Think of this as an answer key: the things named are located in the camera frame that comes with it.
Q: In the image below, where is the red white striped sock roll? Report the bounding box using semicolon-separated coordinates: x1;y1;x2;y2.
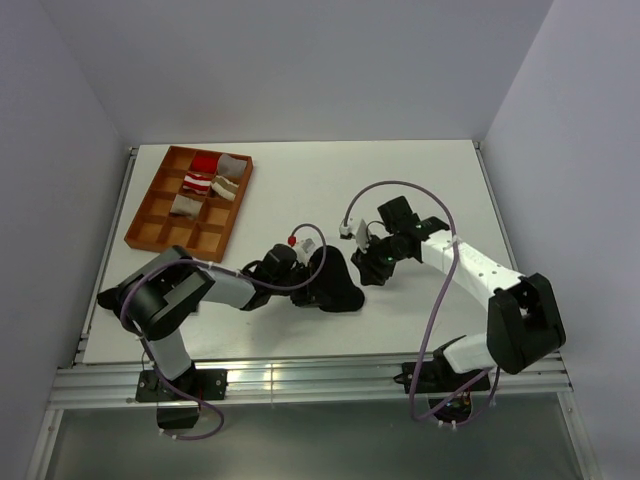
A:
182;172;211;196

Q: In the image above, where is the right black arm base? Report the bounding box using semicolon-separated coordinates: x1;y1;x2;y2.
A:
393;360;491;424

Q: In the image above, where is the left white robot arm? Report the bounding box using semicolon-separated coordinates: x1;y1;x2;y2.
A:
112;244;322;399

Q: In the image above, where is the orange compartment tray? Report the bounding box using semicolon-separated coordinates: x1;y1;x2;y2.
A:
124;145;253;262

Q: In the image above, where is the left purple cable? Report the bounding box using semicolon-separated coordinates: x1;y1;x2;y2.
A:
119;223;329;441

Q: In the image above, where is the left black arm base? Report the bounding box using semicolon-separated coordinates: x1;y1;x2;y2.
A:
134;367;228;433

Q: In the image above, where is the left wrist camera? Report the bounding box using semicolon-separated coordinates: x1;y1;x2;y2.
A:
294;238;317;256

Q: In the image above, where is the purple cable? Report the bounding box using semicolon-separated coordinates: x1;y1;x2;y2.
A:
342;180;501;422
119;223;329;441

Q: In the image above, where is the black patterned sock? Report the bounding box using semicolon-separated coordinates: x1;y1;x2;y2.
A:
96;283;200;323

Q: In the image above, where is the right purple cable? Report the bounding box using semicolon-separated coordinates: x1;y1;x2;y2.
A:
342;180;501;422

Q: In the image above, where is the red rolled sock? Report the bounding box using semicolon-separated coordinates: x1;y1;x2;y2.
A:
190;153;220;174

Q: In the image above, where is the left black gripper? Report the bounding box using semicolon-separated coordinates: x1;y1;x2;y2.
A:
270;262;332;307

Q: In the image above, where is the beige red sock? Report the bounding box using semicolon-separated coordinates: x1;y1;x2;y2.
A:
169;195;203;220

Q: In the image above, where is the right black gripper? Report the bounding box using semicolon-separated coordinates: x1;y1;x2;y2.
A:
351;232;404;287

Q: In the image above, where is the beige white rolled sock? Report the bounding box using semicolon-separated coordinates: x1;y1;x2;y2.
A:
210;175;239;202

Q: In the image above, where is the grey rolled sock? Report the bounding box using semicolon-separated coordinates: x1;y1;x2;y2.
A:
216;153;248;178

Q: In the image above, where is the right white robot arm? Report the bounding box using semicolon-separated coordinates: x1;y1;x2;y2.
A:
351;196;566;390

